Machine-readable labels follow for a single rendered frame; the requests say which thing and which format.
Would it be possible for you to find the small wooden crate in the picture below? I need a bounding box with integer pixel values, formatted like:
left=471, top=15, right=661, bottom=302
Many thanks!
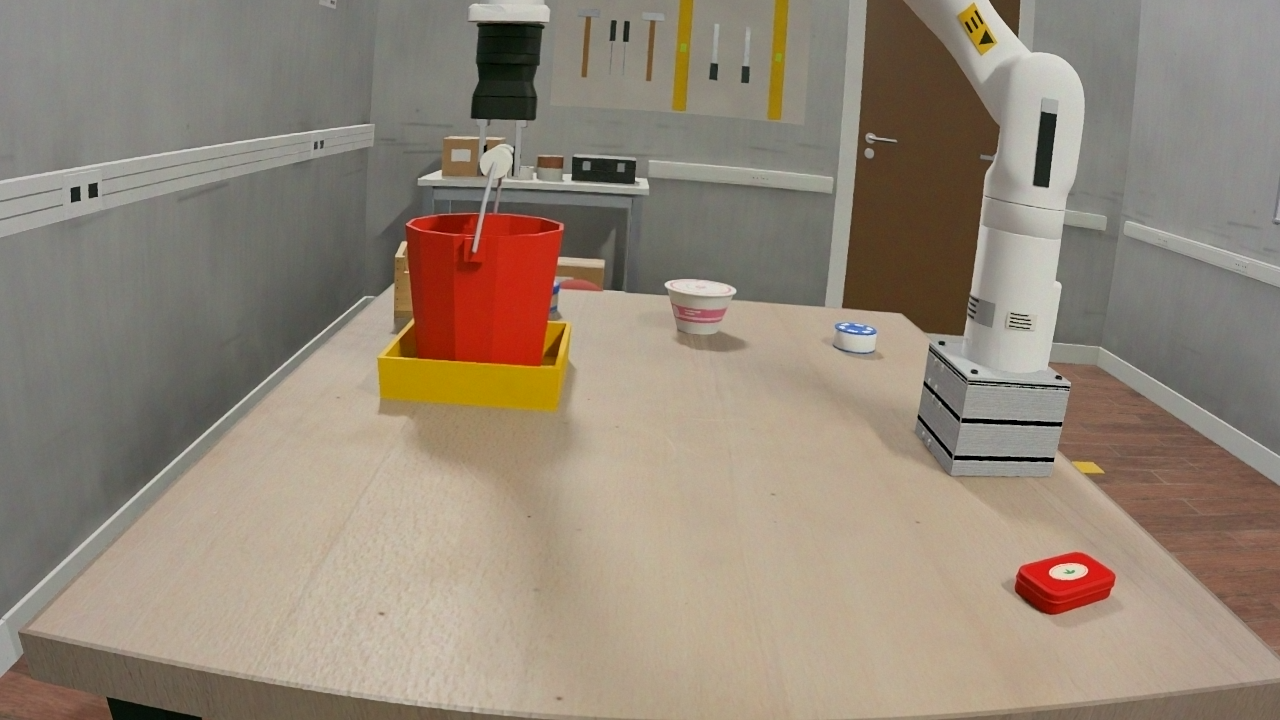
left=394, top=242, right=413, bottom=318

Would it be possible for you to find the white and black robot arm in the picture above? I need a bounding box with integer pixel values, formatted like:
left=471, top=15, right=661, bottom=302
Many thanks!
left=902, top=0, right=1084, bottom=373

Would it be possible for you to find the yellow shallow tray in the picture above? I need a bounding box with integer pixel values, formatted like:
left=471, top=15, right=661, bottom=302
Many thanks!
left=378, top=319, right=572, bottom=411

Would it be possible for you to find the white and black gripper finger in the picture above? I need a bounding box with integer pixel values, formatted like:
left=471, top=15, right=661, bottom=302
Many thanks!
left=476, top=119, right=490, bottom=176
left=512, top=120, right=529, bottom=177

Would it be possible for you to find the white yogurt cup with pink band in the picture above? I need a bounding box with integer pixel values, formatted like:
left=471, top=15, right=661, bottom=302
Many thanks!
left=666, top=281, right=736, bottom=334

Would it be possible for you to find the red mint tin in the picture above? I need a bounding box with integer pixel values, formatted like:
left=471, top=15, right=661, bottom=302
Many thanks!
left=1015, top=552, right=1116, bottom=615

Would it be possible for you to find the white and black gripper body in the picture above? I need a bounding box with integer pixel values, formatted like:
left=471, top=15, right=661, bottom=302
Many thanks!
left=467, top=0, right=550, bottom=120

